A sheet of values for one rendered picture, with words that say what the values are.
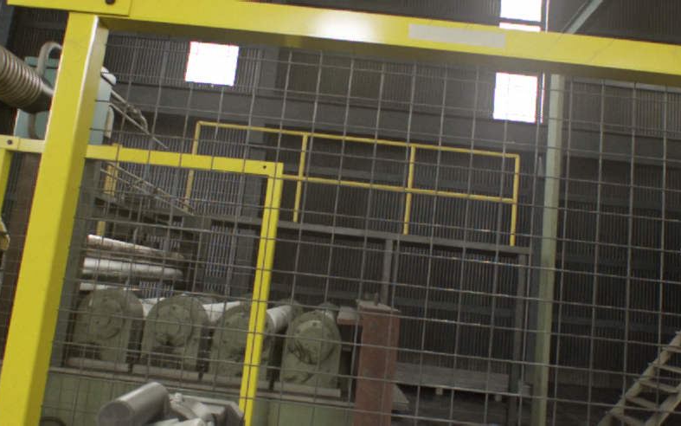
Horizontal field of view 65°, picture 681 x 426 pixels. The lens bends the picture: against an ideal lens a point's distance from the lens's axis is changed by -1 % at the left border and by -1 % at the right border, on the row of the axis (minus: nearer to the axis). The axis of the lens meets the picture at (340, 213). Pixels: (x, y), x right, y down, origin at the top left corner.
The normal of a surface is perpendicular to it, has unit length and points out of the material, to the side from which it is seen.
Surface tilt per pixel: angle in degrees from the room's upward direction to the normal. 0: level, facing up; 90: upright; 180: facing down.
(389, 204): 90
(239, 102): 90
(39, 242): 90
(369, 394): 90
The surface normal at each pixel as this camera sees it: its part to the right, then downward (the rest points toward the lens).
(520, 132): -0.01, -0.14
